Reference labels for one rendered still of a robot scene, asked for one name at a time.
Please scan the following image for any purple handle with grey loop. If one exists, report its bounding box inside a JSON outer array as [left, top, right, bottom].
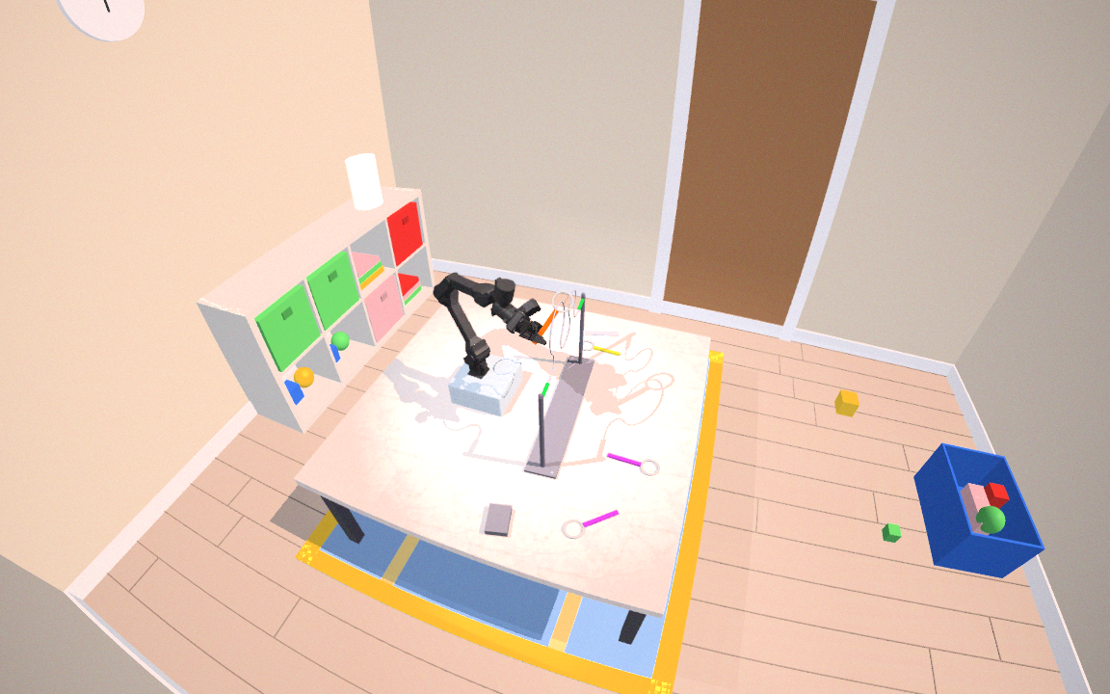
[[607, 453, 659, 475], [564, 510, 619, 539]]

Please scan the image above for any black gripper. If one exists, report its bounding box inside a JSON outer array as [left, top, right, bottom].
[[502, 306, 547, 345]]

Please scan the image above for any orange bar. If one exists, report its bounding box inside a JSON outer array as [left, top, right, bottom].
[[539, 290, 574, 336]]

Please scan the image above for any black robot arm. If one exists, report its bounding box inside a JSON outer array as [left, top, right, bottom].
[[433, 273, 541, 380]]

